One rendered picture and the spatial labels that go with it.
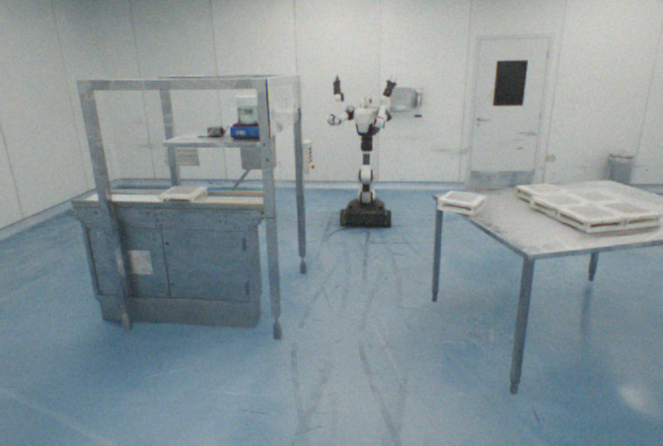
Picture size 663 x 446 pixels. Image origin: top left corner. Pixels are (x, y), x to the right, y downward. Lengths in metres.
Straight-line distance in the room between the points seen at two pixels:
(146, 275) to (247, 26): 4.23
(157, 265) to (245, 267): 0.63
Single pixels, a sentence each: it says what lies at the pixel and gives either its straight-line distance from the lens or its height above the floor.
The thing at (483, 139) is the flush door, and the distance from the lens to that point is 6.63.
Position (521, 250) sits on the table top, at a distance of 2.45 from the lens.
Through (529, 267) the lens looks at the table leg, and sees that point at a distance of 2.47.
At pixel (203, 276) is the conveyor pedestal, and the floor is 0.39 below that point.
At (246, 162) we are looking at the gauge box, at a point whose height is 1.17.
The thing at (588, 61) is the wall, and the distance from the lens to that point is 6.94.
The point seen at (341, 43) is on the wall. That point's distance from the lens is 6.42.
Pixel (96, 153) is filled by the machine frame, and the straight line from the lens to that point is 3.13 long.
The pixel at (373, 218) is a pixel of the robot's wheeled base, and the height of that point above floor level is 0.12.
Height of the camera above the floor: 1.79
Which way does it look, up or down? 17 degrees down
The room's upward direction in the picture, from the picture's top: 1 degrees counter-clockwise
